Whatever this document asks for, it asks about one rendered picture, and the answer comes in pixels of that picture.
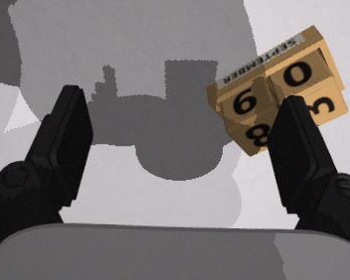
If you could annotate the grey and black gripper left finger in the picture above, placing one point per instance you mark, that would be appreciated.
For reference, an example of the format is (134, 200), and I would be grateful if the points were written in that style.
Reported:
(33, 191)

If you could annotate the brown cardboard cube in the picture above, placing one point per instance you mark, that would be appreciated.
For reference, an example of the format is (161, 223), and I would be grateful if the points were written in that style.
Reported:
(249, 116)
(311, 78)

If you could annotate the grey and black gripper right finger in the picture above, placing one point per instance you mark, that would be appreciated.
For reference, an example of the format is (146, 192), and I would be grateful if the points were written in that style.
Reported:
(302, 168)

